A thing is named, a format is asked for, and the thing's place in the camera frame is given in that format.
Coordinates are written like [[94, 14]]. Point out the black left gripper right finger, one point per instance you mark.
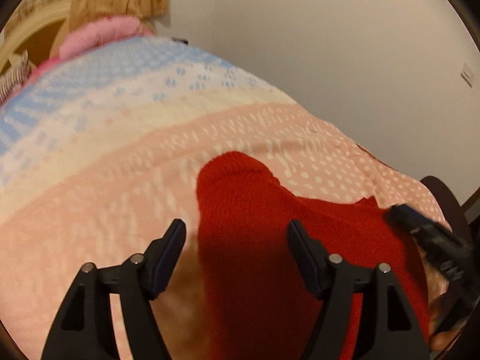
[[364, 310]]

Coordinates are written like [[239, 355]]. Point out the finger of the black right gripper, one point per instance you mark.
[[443, 249]]

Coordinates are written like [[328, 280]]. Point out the red knitted sweater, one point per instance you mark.
[[258, 305]]

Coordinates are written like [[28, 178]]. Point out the right hand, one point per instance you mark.
[[437, 300]]

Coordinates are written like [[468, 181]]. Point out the dark wooden chair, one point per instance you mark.
[[463, 219]]

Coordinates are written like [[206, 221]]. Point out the polka dot bed quilt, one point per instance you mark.
[[102, 152]]

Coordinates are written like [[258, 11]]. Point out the striped grey pillow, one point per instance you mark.
[[15, 76]]

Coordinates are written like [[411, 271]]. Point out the pink pillow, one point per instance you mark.
[[101, 32]]

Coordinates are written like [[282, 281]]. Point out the black object beside bed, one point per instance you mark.
[[180, 40]]

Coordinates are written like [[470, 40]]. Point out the cream wooden headboard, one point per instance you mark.
[[36, 34]]

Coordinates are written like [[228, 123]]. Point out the white wall switch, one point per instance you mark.
[[468, 75]]

